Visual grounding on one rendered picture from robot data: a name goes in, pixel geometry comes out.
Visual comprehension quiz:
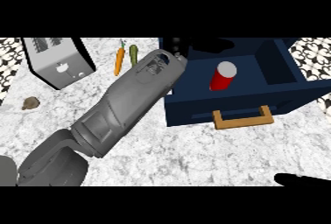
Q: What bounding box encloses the brown potato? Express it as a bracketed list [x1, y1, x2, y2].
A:
[21, 96, 42, 111]

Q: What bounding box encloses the red can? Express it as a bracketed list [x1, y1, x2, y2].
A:
[209, 60, 238, 92]

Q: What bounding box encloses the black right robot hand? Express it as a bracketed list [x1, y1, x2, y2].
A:
[274, 172, 331, 187]

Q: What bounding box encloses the orange carrot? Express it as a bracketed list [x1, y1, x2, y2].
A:
[113, 40, 128, 77]

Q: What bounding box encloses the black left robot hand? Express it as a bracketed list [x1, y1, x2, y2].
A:
[165, 37, 237, 59]

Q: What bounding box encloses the grey rounded robot body part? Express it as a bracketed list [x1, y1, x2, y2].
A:
[0, 155, 20, 187]

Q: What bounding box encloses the navy blue drawer front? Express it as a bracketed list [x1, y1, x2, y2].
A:
[163, 78, 331, 128]

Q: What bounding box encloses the wooden drawer handle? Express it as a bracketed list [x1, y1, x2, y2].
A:
[212, 104, 275, 130]

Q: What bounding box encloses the navy blue open drawer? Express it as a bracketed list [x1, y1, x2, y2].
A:
[159, 37, 323, 102]

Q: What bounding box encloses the silver and black toaster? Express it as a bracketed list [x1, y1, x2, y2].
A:
[20, 37, 98, 91]

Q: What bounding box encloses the green cucumber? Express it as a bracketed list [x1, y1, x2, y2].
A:
[129, 44, 141, 67]

